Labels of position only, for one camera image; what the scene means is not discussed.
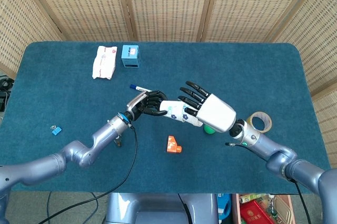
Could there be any white tissue packet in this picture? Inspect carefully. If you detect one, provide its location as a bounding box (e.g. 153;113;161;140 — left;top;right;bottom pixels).
92;45;118;80

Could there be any white patterned tube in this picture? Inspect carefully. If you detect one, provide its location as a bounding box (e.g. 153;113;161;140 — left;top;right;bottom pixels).
159;100;198;124

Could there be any small light blue box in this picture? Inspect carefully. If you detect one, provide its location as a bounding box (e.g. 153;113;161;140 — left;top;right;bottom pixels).
121;44;141;69

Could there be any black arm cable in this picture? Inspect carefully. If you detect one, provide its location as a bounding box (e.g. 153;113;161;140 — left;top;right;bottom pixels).
38;125;139;224
225;142;309;224

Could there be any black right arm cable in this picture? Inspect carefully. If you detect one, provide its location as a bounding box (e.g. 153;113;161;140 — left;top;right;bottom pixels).
225;142;309;224

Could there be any blue table cloth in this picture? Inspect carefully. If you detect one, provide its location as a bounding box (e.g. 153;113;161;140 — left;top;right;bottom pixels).
0;41;331;194

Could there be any silver robot torso base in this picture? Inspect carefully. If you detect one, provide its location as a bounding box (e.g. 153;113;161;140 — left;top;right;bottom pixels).
105;193;219;224

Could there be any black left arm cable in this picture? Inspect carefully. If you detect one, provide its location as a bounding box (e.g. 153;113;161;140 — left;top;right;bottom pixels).
38;125;139;224

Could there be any black electronic device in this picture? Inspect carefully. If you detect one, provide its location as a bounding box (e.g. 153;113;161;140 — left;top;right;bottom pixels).
0;75;14;112

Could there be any yellow packing tape roll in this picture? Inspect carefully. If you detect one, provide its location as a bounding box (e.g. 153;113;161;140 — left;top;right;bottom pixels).
246;111;273;132

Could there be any orange toy building block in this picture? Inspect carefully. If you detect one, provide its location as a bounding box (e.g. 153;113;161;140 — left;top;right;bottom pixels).
166;135;183;154

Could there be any blue whiteboard marker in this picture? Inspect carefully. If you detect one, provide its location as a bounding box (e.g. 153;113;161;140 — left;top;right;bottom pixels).
130;84;152;93

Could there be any red gift box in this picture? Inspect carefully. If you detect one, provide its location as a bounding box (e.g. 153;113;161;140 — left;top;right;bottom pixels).
240;199;276;224

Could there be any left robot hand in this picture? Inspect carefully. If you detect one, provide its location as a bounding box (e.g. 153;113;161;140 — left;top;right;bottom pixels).
125;90;168;122

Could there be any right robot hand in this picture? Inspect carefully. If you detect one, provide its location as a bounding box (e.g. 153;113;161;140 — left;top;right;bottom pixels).
177;81;237;133

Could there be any blue plastic container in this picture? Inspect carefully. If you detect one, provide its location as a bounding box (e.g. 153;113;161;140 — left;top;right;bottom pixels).
217;193;233;220

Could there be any wicker folding screen panel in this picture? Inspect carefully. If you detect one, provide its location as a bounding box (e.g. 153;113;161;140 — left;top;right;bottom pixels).
272;0;337;170
0;0;64;79
19;0;136;42
120;0;218;42
201;0;323;43

